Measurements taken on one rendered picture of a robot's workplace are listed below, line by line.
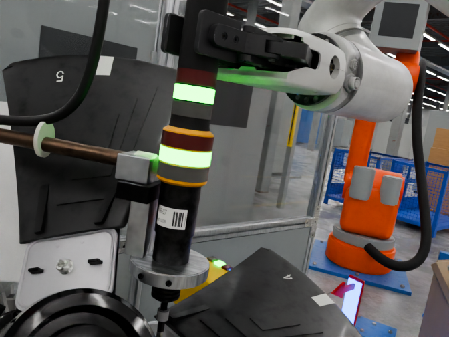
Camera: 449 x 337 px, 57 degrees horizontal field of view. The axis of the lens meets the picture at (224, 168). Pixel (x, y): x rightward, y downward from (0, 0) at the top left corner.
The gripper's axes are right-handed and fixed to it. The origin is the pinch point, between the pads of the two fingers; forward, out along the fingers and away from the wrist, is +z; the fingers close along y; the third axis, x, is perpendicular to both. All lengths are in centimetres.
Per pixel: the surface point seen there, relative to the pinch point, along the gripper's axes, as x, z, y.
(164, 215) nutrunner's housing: -14.8, 1.6, -0.7
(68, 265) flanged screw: -20.6, 6.8, 4.9
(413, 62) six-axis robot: 62, -376, 158
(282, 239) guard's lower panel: -54, -110, 70
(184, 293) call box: -44, -31, 34
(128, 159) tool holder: -10.8, 3.6, 2.5
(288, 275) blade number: -26.0, -22.9, 3.2
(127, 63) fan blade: -2.1, -3.7, 18.0
